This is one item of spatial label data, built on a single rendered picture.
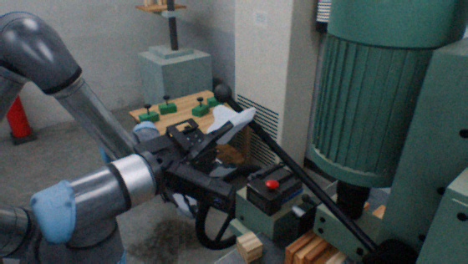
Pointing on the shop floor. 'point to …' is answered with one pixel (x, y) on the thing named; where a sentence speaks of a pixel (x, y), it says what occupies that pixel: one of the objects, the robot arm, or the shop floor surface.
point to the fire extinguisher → (19, 124)
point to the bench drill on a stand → (172, 62)
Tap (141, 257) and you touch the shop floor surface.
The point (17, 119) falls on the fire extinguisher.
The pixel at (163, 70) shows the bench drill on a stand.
